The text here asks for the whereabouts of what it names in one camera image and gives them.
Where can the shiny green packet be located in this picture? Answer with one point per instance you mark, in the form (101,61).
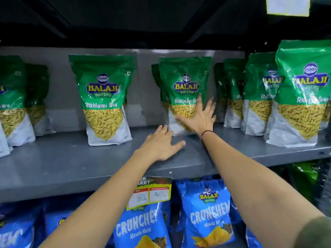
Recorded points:
(305,178)

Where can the person's right hand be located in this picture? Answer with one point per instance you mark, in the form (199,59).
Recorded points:
(201,121)

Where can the row of blue Crunchem packets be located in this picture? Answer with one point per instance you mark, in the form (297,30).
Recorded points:
(207,211)

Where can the person's left hand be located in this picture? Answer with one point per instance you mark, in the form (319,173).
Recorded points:
(157,147)

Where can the yellow and white price label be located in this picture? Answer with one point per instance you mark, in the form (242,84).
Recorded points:
(155,193)

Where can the person's left forearm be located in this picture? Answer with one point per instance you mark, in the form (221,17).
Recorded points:
(98,209)

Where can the person's right forearm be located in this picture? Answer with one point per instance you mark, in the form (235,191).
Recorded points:
(245,183)

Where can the olive green sleeve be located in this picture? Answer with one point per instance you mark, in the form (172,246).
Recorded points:
(315,235)

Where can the grey metal shelf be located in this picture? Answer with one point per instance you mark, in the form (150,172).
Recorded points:
(77,162)

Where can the green sev packet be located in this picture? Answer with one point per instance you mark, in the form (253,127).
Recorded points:
(181,72)
(103,121)

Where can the green sev packets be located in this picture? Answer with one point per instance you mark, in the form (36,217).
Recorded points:
(302,100)

